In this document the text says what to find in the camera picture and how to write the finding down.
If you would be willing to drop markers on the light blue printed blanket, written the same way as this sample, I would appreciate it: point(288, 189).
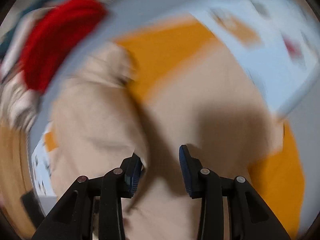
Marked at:
point(270, 55)

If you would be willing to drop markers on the dark flat object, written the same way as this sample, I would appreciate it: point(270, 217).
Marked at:
point(31, 205)

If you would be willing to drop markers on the white folded thick blanket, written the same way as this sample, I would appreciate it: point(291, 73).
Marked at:
point(17, 105)

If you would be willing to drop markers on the wooden headboard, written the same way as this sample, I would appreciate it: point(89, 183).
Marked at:
point(12, 167)

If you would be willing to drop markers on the beige and mustard hooded jacket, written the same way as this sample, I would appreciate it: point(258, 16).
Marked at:
point(100, 117)

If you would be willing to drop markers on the orange cloth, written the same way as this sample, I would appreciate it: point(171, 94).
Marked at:
point(82, 55)

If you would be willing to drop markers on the red folded quilt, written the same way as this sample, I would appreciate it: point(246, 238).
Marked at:
point(55, 42)

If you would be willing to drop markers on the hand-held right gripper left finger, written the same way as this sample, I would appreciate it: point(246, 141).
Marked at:
point(135, 177)

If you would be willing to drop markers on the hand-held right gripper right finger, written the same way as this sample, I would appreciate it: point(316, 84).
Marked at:
point(186, 171)

